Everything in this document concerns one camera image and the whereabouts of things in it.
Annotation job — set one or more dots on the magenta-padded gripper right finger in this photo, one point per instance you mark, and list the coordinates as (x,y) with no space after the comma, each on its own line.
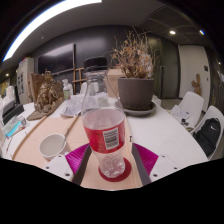
(165,165)

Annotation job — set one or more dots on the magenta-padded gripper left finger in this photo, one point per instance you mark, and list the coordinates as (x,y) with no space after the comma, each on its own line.
(58,165)

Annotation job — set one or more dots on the clear bottle with red label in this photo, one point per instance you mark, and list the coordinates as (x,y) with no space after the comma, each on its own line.
(105,133)

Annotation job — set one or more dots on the white printed mug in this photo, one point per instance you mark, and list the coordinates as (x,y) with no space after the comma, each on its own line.
(51,146)

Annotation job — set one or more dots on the beige canvas table mat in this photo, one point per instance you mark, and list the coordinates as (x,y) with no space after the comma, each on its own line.
(33,140)

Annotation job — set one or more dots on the flat round red coaster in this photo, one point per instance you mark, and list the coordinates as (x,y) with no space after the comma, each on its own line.
(127,167)

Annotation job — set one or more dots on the thin brush in mug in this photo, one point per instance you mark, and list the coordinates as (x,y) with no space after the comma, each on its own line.
(71,128)

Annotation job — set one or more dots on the black backpack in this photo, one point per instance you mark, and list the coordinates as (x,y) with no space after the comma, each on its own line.
(206,136)

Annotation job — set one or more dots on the grey plant saucer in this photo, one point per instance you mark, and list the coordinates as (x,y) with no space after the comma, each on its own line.
(140,111)

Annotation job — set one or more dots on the grey printed newspaper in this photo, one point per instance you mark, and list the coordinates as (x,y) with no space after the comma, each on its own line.
(71,106)

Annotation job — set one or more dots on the white plastic chair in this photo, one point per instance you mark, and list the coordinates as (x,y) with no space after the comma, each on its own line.
(193,103)
(216,113)

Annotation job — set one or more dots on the brown wooden sculpture on board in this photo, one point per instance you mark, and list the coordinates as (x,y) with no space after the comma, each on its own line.
(46,96)

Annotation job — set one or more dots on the black flat boxes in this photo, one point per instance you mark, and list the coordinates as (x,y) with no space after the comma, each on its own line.
(13,111)

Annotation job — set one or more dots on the dried plant in grey pot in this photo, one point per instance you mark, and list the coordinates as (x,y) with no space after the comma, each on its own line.
(135,93)

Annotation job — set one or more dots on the wooden easel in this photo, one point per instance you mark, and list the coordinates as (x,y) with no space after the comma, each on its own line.
(78,78)

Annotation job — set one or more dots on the white cabinet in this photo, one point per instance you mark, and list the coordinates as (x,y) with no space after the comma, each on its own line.
(25,80)

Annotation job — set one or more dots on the brown cardboard box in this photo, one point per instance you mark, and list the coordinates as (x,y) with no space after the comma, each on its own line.
(115,80)

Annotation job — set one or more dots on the long ceiling light panel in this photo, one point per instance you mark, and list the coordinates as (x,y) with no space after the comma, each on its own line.
(40,20)

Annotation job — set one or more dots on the wooden figure by wall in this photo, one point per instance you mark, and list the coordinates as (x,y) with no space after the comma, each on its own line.
(197,85)

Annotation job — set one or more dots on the black wall screen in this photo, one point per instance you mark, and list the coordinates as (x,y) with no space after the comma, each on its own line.
(56,59)

